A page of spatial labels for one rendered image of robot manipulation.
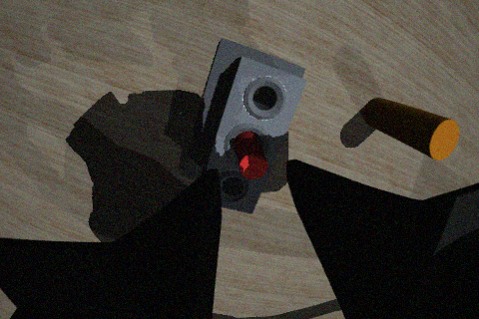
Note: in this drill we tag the brown cylinder with orange top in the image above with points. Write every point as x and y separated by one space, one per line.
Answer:
434 135

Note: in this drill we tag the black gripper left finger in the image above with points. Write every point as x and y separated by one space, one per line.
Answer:
165 268

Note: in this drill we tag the dark red peg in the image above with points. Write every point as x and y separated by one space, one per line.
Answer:
252 162

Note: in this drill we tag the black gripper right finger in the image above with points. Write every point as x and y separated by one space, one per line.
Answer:
380 251

